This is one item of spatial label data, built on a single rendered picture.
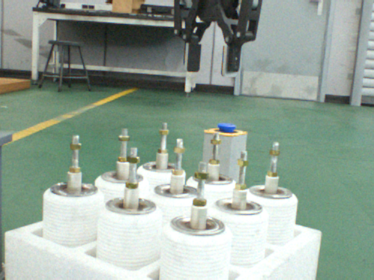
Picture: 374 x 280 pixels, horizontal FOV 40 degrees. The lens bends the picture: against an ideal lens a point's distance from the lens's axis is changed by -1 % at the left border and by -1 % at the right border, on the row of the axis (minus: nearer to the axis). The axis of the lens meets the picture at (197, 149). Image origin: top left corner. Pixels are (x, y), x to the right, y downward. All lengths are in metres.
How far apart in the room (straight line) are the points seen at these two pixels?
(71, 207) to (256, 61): 5.10
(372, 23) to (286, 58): 0.97
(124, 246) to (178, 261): 0.10
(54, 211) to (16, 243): 0.08
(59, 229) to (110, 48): 5.21
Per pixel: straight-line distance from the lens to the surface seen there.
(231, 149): 1.10
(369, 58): 5.94
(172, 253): 0.70
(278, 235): 0.90
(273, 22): 5.84
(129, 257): 0.76
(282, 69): 5.85
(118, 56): 5.97
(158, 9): 5.30
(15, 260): 0.88
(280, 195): 0.90
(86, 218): 0.83
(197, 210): 0.70
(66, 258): 0.79
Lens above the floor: 0.49
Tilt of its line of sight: 11 degrees down
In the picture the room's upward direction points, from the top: 4 degrees clockwise
